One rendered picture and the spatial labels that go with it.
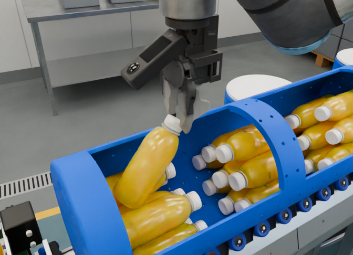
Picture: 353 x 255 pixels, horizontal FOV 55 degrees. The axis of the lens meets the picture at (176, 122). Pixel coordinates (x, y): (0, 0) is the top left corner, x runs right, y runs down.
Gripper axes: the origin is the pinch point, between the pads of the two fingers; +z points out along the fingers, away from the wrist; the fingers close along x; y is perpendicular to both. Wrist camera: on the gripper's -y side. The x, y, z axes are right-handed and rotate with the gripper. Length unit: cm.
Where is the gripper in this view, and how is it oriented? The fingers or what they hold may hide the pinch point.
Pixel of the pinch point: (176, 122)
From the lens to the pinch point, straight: 64.4
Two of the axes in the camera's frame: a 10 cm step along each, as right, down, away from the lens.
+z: 0.0, 8.4, 5.4
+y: 8.6, -2.8, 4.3
